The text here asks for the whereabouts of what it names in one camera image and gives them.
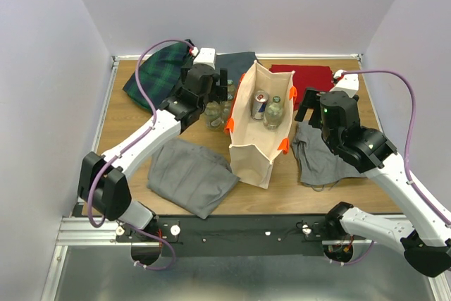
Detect green plaid cloth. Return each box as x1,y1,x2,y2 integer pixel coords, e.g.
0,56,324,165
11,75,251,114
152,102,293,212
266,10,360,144
138,39,194,109

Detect beige canvas bag orange handles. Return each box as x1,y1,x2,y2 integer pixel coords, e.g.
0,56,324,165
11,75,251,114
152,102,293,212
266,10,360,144
225,61,297,189

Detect dark blue folded cloth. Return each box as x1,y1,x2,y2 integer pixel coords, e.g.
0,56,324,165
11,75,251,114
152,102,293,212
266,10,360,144
216,51,257,85

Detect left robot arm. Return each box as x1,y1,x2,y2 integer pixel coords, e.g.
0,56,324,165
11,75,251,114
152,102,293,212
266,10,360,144
78,63,227,241

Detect grey folded cloth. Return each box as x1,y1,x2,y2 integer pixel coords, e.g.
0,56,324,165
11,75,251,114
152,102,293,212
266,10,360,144
291,121,364,192
147,138,240,219

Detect aluminium frame rail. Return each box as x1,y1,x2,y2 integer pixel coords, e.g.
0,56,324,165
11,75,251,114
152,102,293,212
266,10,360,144
40,218,123,301

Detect red folded cloth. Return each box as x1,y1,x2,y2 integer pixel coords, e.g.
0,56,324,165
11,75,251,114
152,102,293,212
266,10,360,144
269,65,334,111

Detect grey folded cloth left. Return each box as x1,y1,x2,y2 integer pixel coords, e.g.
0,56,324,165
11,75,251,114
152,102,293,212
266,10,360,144
147,138,240,219

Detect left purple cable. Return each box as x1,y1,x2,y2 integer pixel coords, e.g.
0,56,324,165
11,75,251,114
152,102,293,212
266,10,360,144
87,39,198,271

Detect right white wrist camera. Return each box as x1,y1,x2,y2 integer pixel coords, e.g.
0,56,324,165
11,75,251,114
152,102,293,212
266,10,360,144
330,70,359,97

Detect grey folded cloth right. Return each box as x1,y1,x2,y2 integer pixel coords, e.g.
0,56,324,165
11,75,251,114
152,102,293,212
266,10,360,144
291,121,364,192

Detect clear soda water bottle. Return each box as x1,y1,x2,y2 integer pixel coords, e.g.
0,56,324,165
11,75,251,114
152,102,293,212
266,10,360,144
227,79,236,102
263,96,283,130
204,101,221,130
221,100,233,126

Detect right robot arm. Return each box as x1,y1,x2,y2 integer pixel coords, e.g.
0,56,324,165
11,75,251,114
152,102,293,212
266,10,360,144
295,88,450,277

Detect red top drink can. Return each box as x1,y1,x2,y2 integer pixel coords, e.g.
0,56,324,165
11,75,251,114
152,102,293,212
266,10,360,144
251,90,269,121

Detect black mounting base plate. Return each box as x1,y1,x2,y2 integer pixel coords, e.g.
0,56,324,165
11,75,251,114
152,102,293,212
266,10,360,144
116,213,374,259

